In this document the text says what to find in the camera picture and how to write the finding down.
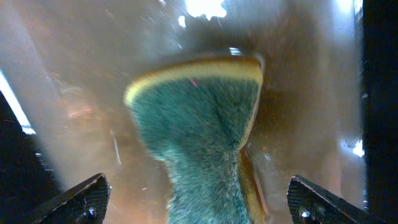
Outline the black water tray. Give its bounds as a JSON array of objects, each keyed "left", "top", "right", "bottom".
[{"left": 1, "top": 1, "right": 397, "bottom": 223}]

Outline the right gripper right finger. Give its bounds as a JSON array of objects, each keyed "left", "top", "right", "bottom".
[{"left": 287, "top": 175, "right": 386, "bottom": 224}]

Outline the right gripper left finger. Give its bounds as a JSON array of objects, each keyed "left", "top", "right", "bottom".
[{"left": 18, "top": 173, "right": 111, "bottom": 224}]

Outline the green yellow sponge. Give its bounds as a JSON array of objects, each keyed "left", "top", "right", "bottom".
[{"left": 124, "top": 55, "right": 266, "bottom": 223}]

